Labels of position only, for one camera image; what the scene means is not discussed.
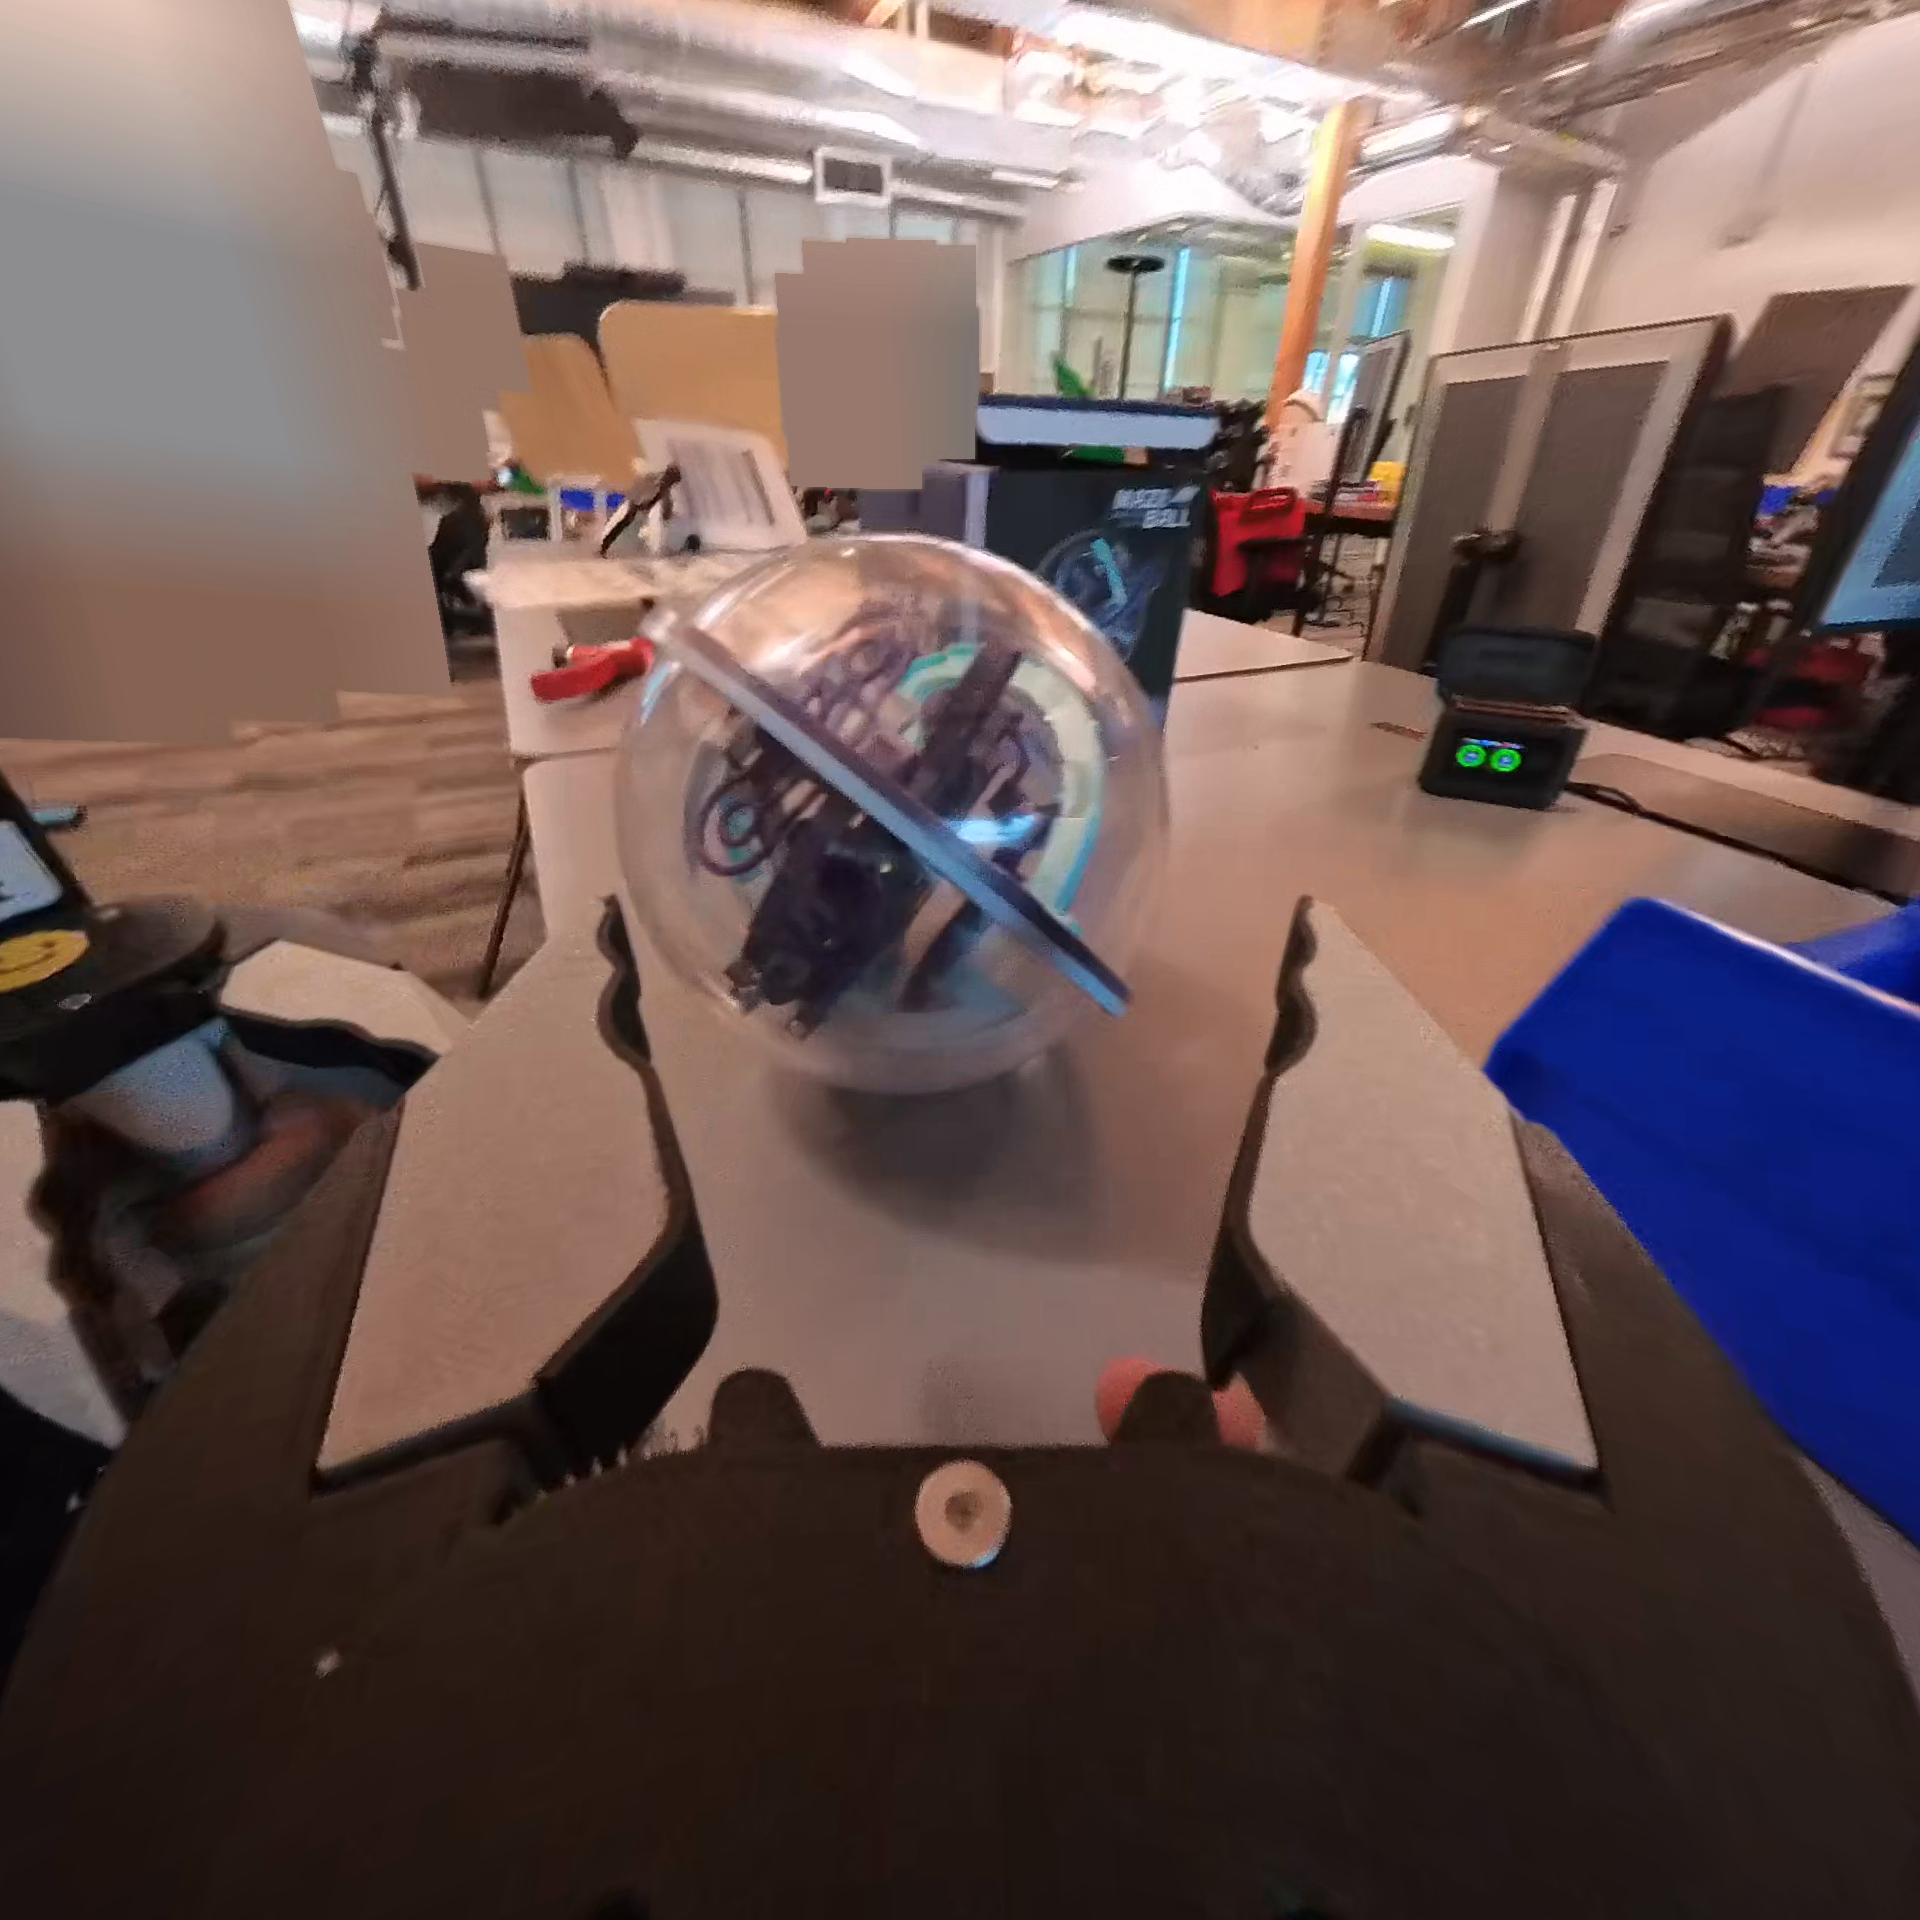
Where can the brown cardboard sheet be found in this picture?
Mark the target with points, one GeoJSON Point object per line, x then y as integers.
{"type": "Point", "coordinates": [691, 360]}

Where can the dark computer monitor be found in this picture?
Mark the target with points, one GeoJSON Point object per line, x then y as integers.
{"type": "Point", "coordinates": [1874, 511]}

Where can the blue plastic bin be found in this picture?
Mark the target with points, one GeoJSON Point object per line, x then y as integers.
{"type": "Point", "coordinates": [1725, 1141]}

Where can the black maze ball box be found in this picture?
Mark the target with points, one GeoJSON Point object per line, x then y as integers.
{"type": "Point", "coordinates": [1081, 519]}

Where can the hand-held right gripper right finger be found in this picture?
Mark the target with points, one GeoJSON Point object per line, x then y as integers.
{"type": "Point", "coordinates": [1394, 1200]}

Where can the person's left hand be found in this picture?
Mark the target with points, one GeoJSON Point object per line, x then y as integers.
{"type": "Point", "coordinates": [194, 1222]}

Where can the black mesh panel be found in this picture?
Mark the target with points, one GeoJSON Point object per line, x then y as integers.
{"type": "Point", "coordinates": [1694, 555]}

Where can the wooden column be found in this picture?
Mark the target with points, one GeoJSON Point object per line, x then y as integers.
{"type": "Point", "coordinates": [1321, 254]}

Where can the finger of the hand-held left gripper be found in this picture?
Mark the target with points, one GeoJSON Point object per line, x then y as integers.
{"type": "Point", "coordinates": [331, 987]}

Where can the clear plastic maze ball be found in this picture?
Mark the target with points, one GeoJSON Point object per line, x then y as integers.
{"type": "Point", "coordinates": [884, 810]}

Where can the small black device green display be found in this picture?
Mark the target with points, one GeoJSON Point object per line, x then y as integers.
{"type": "Point", "coordinates": [1501, 704]}

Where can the red office chair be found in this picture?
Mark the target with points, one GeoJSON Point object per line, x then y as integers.
{"type": "Point", "coordinates": [1252, 549]}

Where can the black floor lamp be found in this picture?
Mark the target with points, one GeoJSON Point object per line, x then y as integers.
{"type": "Point", "coordinates": [1136, 301]}

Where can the blue framed panel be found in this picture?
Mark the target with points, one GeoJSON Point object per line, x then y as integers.
{"type": "Point", "coordinates": [1094, 425]}

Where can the white striped printed sheet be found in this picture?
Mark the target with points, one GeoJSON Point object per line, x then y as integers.
{"type": "Point", "coordinates": [720, 480]}

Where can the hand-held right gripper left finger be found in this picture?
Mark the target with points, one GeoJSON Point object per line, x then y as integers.
{"type": "Point", "coordinates": [494, 1200]}

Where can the grey office partition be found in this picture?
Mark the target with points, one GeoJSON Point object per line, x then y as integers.
{"type": "Point", "coordinates": [1560, 494]}

